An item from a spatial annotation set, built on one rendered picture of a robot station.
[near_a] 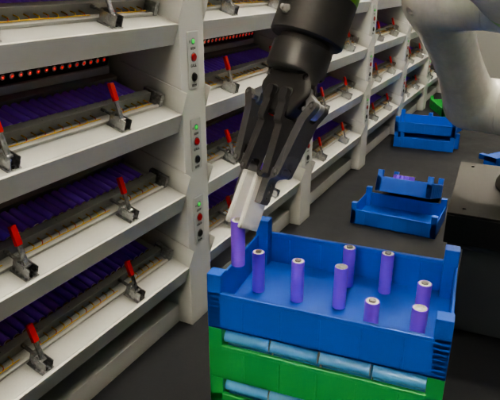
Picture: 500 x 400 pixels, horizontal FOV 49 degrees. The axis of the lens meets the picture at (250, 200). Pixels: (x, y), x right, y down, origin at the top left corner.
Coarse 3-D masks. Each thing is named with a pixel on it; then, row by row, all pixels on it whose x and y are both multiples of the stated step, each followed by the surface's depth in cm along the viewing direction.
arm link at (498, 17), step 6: (474, 0) 72; (480, 0) 71; (486, 0) 71; (492, 0) 72; (498, 0) 72; (480, 6) 77; (486, 6) 76; (492, 6) 75; (498, 6) 75; (486, 12) 80; (492, 12) 78; (498, 12) 78; (492, 18) 83; (498, 18) 82
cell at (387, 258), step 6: (384, 252) 79; (390, 252) 78; (384, 258) 78; (390, 258) 78; (384, 264) 78; (390, 264) 78; (384, 270) 79; (390, 270) 79; (384, 276) 79; (390, 276) 79; (384, 282) 79; (390, 282) 79; (378, 288) 81; (384, 288) 80; (390, 288) 80
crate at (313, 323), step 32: (288, 256) 88; (320, 256) 86; (416, 256) 80; (448, 256) 77; (224, 288) 72; (288, 288) 82; (320, 288) 82; (352, 288) 82; (416, 288) 82; (448, 288) 78; (224, 320) 72; (256, 320) 70; (288, 320) 68; (320, 320) 67; (352, 320) 65; (384, 320) 74; (448, 320) 61; (352, 352) 67; (384, 352) 65; (416, 352) 63; (448, 352) 62
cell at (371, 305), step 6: (366, 300) 67; (372, 300) 67; (378, 300) 67; (366, 306) 67; (372, 306) 66; (378, 306) 66; (366, 312) 67; (372, 312) 66; (378, 312) 67; (366, 318) 67; (372, 318) 67; (378, 318) 67
